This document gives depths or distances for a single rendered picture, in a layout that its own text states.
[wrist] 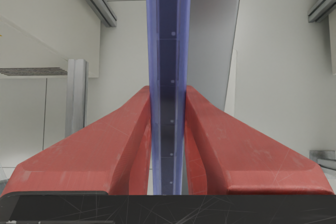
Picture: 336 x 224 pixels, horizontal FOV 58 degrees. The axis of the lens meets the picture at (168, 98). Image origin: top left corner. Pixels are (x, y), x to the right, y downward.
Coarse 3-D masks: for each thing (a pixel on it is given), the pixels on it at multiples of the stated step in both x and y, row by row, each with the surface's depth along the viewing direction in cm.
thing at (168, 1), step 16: (160, 0) 9; (176, 0) 9; (160, 16) 10; (176, 16) 10; (160, 32) 10; (176, 32) 10; (160, 48) 10; (176, 48) 10; (160, 64) 11; (176, 64) 11; (160, 80) 11; (176, 80) 11; (160, 96) 11; (176, 96) 11; (160, 112) 12; (176, 112) 12; (160, 128) 12; (176, 128) 12; (160, 144) 13; (176, 144) 13; (160, 160) 13; (176, 160) 13; (160, 176) 14; (176, 176) 14; (160, 192) 15; (176, 192) 15
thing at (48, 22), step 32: (0, 0) 49; (32, 0) 59; (64, 0) 74; (0, 32) 56; (32, 32) 59; (64, 32) 74; (96, 32) 99; (0, 64) 82; (32, 64) 82; (64, 64) 82; (96, 64) 99
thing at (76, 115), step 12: (72, 60) 75; (84, 60) 76; (72, 72) 75; (84, 72) 76; (72, 84) 75; (84, 84) 76; (72, 96) 74; (84, 96) 76; (72, 108) 74; (84, 108) 76; (72, 120) 74; (84, 120) 76; (72, 132) 74
